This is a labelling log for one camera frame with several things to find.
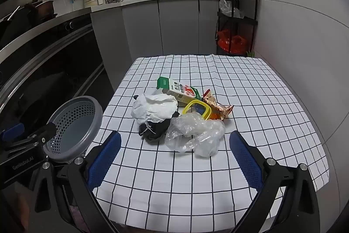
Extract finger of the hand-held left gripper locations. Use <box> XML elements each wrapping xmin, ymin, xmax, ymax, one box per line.
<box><xmin>4</xmin><ymin>122</ymin><xmax>57</xmax><ymax>152</ymax></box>
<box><xmin>0</xmin><ymin>124</ymin><xmax>25</xmax><ymax>142</ymax></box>

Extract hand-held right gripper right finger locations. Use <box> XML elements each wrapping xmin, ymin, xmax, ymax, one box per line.
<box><xmin>229</xmin><ymin>131</ymin><xmax>321</xmax><ymax>233</ymax></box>

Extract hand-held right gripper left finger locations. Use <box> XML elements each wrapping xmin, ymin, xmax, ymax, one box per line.
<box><xmin>29</xmin><ymin>131</ymin><xmax>122</xmax><ymax>233</ymax></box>

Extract grey perforated plastic basket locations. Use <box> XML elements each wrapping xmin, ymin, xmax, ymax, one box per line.
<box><xmin>43</xmin><ymin>96</ymin><xmax>103</xmax><ymax>163</ymax></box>

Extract clear plastic bag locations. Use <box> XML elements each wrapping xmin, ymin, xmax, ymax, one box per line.
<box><xmin>219</xmin><ymin>0</ymin><xmax>244</xmax><ymax>19</ymax></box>
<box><xmin>165</xmin><ymin>112</ymin><xmax>226</xmax><ymax>157</ymax></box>

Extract black cloth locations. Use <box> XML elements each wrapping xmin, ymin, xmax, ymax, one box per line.
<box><xmin>138</xmin><ymin>110</ymin><xmax>180</xmax><ymax>144</ymax></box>

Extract red brown snack wrapper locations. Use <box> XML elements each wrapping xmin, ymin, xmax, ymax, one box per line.
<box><xmin>202</xmin><ymin>88</ymin><xmax>234</xmax><ymax>119</ymax></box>

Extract white paper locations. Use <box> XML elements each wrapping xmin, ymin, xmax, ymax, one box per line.
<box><xmin>131</xmin><ymin>93</ymin><xmax>178</xmax><ymax>124</ymax></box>

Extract white black checked tablecloth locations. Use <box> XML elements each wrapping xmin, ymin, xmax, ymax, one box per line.
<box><xmin>91</xmin><ymin>54</ymin><xmax>330</xmax><ymax>229</ymax></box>

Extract black built-in oven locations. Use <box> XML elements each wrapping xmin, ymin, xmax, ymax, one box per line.
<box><xmin>0</xmin><ymin>15</ymin><xmax>105</xmax><ymax>124</ymax></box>

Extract red plastic bag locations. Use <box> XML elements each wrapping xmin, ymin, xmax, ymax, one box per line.
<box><xmin>217</xmin><ymin>29</ymin><xmax>249</xmax><ymax>55</ymax></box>

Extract dark wok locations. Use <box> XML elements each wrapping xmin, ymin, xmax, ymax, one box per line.
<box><xmin>24</xmin><ymin>1</ymin><xmax>58</xmax><ymax>19</ymax></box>

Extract grey kitchen cabinets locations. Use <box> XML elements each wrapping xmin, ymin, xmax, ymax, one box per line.
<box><xmin>90</xmin><ymin>0</ymin><xmax>219</xmax><ymax>86</ymax></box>

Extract black metal shelf rack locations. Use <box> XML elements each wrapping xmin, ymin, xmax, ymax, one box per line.
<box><xmin>216</xmin><ymin>0</ymin><xmax>258</xmax><ymax>56</ymax></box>

